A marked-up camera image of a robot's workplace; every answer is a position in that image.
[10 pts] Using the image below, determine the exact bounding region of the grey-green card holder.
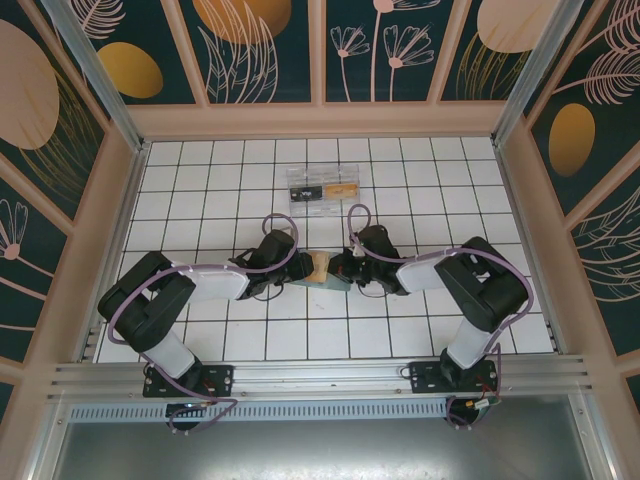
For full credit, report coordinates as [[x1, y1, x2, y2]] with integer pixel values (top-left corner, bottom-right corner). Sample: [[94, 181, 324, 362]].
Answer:
[[293, 272, 350, 294]]

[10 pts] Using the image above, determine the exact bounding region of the clear acrylic box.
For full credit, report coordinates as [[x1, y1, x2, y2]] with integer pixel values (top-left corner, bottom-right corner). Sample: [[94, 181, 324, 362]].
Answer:
[[285, 163, 362, 217]]

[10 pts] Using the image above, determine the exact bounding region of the grey metal sheet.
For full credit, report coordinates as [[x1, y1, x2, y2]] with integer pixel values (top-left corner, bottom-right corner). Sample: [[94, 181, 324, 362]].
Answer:
[[44, 418, 609, 480]]

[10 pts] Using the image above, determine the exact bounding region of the small green connector board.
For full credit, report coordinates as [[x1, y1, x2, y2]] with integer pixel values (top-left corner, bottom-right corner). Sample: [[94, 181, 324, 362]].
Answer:
[[464, 394, 502, 415]]

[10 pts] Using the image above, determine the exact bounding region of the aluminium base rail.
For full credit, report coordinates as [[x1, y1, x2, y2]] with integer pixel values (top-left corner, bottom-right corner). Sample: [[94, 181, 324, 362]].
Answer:
[[47, 353, 596, 401]]

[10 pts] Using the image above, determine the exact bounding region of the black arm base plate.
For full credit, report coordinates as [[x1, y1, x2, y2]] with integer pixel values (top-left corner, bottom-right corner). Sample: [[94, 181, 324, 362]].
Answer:
[[143, 363, 235, 400], [409, 359, 501, 396]]

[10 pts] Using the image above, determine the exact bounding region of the grey slotted cable duct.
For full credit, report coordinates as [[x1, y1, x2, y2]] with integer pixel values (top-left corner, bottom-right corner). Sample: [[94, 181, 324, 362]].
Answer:
[[67, 399, 449, 422]]

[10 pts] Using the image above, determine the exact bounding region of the aluminium side rail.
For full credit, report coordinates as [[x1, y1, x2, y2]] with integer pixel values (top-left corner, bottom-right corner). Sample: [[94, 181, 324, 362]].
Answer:
[[492, 142, 567, 354], [74, 142, 152, 362]]

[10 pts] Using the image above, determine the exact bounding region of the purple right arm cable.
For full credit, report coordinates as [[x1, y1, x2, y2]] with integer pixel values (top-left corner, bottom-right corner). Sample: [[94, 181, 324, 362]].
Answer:
[[346, 203, 535, 431]]

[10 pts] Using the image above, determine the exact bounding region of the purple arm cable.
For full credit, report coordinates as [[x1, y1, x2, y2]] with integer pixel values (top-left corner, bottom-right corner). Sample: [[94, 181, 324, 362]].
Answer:
[[109, 213, 300, 435], [346, 203, 535, 431]]

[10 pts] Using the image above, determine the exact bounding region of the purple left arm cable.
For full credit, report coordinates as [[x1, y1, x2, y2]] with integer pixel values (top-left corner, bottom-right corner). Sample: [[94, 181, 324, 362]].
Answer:
[[109, 213, 300, 435]]

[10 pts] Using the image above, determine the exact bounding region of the aluminium corner post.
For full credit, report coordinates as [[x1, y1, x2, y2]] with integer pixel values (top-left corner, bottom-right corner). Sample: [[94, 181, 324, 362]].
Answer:
[[40, 0, 152, 154], [491, 0, 581, 149]]

